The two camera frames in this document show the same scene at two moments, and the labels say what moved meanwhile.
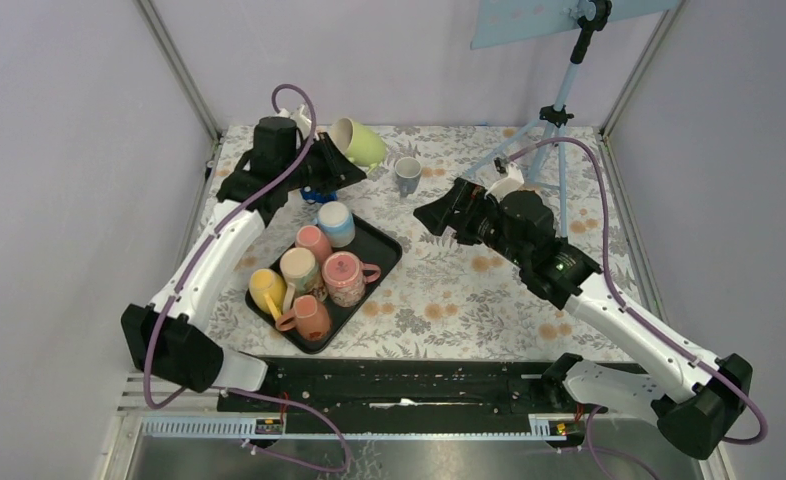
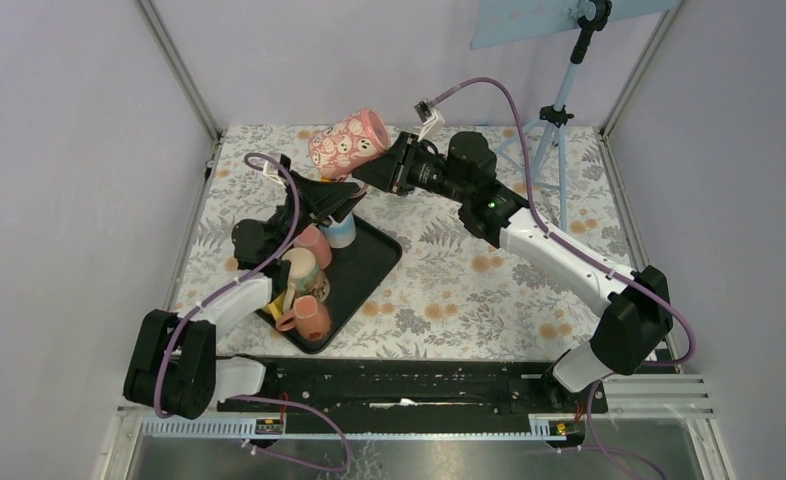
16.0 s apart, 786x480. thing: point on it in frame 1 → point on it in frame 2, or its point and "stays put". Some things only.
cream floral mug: (302, 277) stays put
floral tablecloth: (499, 226) stays put
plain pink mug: (310, 237) stays put
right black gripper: (467, 198) → (390, 174)
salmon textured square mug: (309, 316) stays put
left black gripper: (340, 171) → (319, 199)
